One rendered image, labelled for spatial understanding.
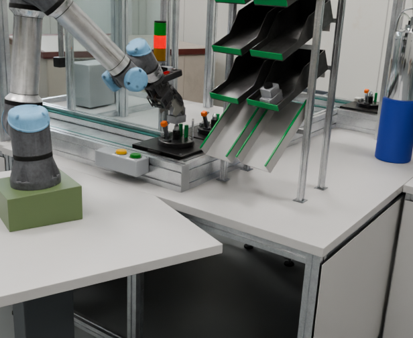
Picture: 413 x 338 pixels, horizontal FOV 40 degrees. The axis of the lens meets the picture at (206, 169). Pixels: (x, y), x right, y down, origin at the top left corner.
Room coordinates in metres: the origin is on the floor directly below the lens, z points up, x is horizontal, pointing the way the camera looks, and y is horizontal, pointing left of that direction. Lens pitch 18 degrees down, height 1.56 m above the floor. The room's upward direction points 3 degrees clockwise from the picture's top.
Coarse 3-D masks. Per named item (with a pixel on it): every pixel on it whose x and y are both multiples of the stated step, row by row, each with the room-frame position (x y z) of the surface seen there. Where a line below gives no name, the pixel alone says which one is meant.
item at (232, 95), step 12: (240, 60) 2.04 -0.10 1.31; (252, 60) 2.08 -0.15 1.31; (264, 60) 2.10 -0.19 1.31; (240, 72) 2.04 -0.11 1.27; (252, 72) 2.04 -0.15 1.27; (264, 72) 1.94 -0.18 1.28; (228, 84) 2.00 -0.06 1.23; (240, 84) 1.97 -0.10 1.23; (252, 84) 1.95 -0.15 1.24; (216, 96) 1.92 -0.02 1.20; (228, 96) 1.92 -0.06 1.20; (240, 96) 1.85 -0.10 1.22
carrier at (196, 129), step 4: (212, 116) 2.32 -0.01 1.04; (216, 116) 2.31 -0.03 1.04; (208, 120) 2.45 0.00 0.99; (212, 120) 2.31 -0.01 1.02; (216, 120) 2.31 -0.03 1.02; (200, 124) 2.33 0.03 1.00; (212, 124) 2.31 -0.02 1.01; (188, 128) 2.37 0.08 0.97; (196, 128) 2.37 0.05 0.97; (200, 128) 2.30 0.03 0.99; (204, 128) 2.27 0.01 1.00; (208, 128) 2.27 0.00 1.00; (212, 128) 2.30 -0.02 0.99; (188, 132) 2.30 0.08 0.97; (196, 132) 2.30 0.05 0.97; (200, 132) 2.28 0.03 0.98; (204, 132) 2.26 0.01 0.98; (208, 132) 2.26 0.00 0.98; (196, 136) 2.24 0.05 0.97; (200, 136) 2.24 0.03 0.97; (204, 136) 2.24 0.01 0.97
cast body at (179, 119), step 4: (172, 108) 2.10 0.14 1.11; (184, 108) 2.11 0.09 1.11; (172, 112) 2.10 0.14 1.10; (180, 112) 2.09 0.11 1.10; (184, 112) 2.12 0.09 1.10; (168, 116) 2.09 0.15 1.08; (172, 116) 2.08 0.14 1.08; (176, 116) 2.08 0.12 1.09; (180, 116) 2.10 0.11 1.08; (184, 116) 2.12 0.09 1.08; (168, 120) 2.09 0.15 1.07; (172, 120) 2.08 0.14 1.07; (176, 120) 2.08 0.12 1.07; (180, 120) 2.10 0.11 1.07; (184, 120) 2.12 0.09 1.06
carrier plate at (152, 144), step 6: (156, 138) 2.18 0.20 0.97; (132, 144) 2.08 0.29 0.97; (138, 144) 2.08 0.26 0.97; (144, 144) 2.08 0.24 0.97; (150, 144) 2.09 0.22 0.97; (156, 144) 2.09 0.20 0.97; (198, 144) 2.12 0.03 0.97; (144, 150) 2.05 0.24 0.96; (156, 150) 2.01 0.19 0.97; (162, 150) 2.01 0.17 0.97; (168, 150) 2.01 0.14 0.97; (174, 150) 2.02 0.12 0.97; (180, 150) 2.02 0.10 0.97; (186, 150) 2.03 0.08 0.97; (192, 150) 2.03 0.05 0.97; (198, 150) 2.03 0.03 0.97; (168, 156) 1.98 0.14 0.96; (174, 156) 1.96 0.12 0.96; (180, 156) 1.95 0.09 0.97; (186, 156) 1.97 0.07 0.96
